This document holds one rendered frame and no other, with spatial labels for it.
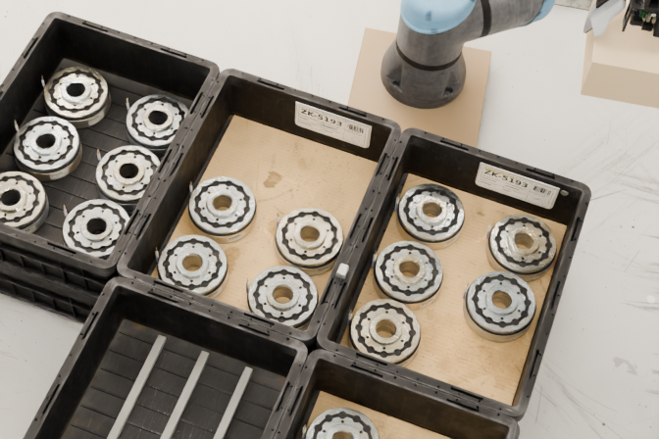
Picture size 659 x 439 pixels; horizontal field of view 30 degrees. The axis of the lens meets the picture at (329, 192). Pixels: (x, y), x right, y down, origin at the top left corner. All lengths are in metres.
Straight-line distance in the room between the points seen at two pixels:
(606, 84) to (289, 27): 0.71
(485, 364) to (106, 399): 0.54
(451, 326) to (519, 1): 0.58
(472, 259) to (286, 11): 0.68
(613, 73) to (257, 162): 0.57
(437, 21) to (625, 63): 0.37
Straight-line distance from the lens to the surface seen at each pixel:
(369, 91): 2.17
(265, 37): 2.28
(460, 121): 2.16
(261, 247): 1.87
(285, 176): 1.94
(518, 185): 1.90
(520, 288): 1.84
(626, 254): 2.11
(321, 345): 1.69
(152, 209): 1.80
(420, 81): 2.12
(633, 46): 1.80
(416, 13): 2.02
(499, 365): 1.82
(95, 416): 1.77
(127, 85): 2.06
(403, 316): 1.79
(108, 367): 1.80
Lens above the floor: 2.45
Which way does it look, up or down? 57 degrees down
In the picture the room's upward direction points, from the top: 5 degrees clockwise
